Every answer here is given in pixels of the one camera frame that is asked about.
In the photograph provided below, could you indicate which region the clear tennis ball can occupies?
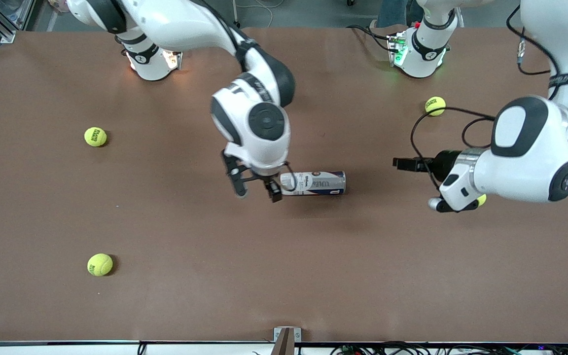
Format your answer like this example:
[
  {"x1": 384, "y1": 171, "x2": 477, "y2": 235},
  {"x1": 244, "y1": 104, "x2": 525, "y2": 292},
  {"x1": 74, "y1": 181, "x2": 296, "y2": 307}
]
[{"x1": 280, "y1": 171, "x2": 347, "y2": 197}]

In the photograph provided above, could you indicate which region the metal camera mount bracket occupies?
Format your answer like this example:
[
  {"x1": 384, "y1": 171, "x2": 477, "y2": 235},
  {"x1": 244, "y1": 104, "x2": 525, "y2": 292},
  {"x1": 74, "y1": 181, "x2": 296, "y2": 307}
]
[{"x1": 273, "y1": 326, "x2": 302, "y2": 355}]

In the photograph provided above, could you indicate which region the black cable bundle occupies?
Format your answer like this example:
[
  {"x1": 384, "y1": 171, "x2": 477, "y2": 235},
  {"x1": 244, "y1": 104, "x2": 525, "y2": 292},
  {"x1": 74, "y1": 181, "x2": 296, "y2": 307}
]
[{"x1": 328, "y1": 340, "x2": 568, "y2": 355}]

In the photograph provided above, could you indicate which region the aluminium frame post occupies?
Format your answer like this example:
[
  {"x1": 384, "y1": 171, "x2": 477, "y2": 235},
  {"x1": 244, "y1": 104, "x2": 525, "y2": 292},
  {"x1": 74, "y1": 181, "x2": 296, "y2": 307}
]
[{"x1": 0, "y1": 0, "x2": 36, "y2": 44}]

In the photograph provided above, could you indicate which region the black left base cable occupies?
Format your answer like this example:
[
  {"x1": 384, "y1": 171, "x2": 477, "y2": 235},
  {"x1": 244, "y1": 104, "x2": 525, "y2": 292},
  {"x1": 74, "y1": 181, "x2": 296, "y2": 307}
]
[{"x1": 347, "y1": 25, "x2": 398, "y2": 52}]

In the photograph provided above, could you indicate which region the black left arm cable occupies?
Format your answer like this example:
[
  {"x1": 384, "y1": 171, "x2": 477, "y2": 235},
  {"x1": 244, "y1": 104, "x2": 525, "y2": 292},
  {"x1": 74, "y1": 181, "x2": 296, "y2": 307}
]
[{"x1": 410, "y1": 5, "x2": 561, "y2": 191}]

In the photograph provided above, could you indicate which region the blue jeans leg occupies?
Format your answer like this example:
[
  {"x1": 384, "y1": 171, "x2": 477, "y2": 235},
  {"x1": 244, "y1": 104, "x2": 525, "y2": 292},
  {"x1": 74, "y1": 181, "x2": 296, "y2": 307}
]
[{"x1": 377, "y1": 0, "x2": 411, "y2": 28}]

